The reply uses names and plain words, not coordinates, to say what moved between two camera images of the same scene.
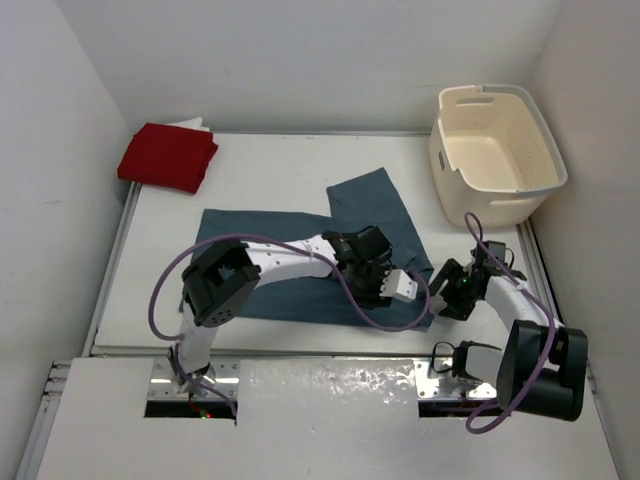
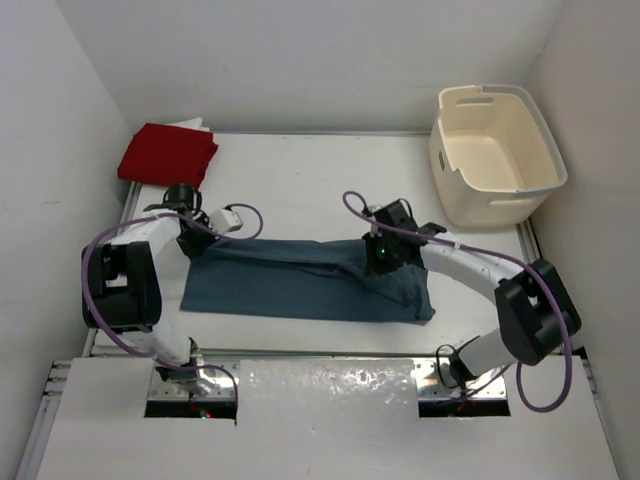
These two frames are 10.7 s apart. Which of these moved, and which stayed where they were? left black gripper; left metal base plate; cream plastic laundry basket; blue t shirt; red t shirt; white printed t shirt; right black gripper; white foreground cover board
Moved: left black gripper; blue t shirt; right black gripper
Stayed: white foreground cover board; left metal base plate; red t shirt; white printed t shirt; cream plastic laundry basket
